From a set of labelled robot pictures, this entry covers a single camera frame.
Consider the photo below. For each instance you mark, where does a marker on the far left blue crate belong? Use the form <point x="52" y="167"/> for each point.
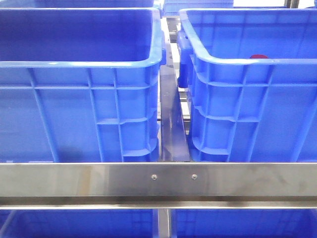
<point x="79" y="3"/>

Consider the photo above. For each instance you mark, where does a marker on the steel front rack rail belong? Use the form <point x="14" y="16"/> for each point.
<point x="158" y="185"/>

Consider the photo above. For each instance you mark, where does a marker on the steel centre divider rail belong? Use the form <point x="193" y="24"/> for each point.
<point x="174" y="146"/>

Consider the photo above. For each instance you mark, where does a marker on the right blue plastic crate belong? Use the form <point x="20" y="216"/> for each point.
<point x="250" y="110"/>

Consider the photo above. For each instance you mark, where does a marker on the left blue plastic crate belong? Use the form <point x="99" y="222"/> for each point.
<point x="79" y="84"/>

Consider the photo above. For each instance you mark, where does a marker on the lower left blue crate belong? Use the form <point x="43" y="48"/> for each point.
<point x="81" y="224"/>

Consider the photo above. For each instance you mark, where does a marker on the blue plastic crate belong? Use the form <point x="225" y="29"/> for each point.
<point x="79" y="84"/>
<point x="250" y="110"/>

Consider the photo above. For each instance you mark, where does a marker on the far right blue crate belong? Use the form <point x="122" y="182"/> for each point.
<point x="172" y="7"/>

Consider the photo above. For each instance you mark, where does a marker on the lower right blue crate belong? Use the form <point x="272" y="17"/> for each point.
<point x="244" y="223"/>

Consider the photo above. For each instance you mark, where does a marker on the red round button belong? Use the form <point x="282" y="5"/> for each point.
<point x="258" y="56"/>

